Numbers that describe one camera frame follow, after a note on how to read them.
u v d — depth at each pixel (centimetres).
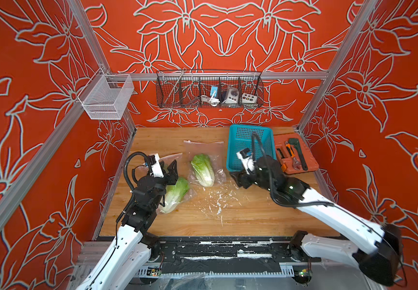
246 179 64
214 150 105
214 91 83
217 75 93
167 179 64
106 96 93
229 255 73
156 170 62
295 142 103
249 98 94
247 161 59
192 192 85
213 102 86
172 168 66
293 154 98
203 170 90
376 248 39
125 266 55
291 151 100
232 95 91
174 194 81
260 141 51
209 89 85
